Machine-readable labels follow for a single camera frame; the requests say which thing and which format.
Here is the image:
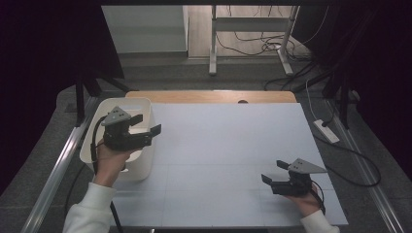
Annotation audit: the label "white board table cover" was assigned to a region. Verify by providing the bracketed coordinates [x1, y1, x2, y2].
[110, 102, 349, 228]

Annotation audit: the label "black curved floor cable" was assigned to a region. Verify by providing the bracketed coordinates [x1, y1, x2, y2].
[63, 162, 87, 216]

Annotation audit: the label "left hand-held gripper black cable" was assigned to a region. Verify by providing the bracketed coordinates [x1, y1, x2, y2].
[89, 115, 124, 233]

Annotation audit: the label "person's left hand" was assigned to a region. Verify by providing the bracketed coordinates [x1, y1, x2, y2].
[93, 138, 139, 188]

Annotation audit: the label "white metal stand frame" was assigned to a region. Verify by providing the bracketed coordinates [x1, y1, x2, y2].
[208, 4, 301, 78]

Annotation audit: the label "hand-held gripper black cable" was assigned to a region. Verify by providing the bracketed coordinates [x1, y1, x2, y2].
[89, 115, 124, 233]
[310, 180, 326, 216]

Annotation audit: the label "white plastic bin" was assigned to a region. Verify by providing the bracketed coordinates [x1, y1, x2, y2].
[79, 96, 158, 182]

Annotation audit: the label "aluminium floor rail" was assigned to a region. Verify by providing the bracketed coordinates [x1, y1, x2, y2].
[19, 96, 99, 233]
[325, 98, 406, 233]

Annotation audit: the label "black tripod stand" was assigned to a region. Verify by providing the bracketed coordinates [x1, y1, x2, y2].
[74, 68, 140, 128]

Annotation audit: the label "dark curtain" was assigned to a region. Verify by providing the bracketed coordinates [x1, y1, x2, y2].
[292, 0, 412, 183]
[0, 0, 126, 196]

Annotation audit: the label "person's right hand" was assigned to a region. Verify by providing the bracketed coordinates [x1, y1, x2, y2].
[285, 183, 324, 217]

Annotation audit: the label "right hand-held gripper black cable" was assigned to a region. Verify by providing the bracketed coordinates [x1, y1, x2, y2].
[310, 180, 326, 216]

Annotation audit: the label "thick black floor cables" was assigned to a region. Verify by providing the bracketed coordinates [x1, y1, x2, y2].
[262, 60, 329, 93]

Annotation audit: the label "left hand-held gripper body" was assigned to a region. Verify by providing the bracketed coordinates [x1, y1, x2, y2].
[100, 105, 154, 152]

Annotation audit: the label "black looped floor cable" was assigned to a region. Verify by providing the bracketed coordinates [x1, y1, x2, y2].
[313, 133, 382, 188]

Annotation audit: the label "black stand with cables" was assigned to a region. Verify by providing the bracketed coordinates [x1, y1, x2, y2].
[321, 62, 361, 131]

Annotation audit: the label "thin white cable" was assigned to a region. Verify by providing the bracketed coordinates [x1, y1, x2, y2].
[305, 79, 321, 121]

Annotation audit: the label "white cabinet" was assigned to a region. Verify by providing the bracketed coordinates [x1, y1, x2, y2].
[101, 4, 189, 54]

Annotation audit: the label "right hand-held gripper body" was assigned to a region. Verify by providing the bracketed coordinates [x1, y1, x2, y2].
[271, 157, 328, 197]

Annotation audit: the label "tangle of thin floor cables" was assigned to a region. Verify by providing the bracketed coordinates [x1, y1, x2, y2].
[215, 5, 329, 61]

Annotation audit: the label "white power strip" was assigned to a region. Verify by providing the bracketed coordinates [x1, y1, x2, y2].
[313, 118, 341, 145]

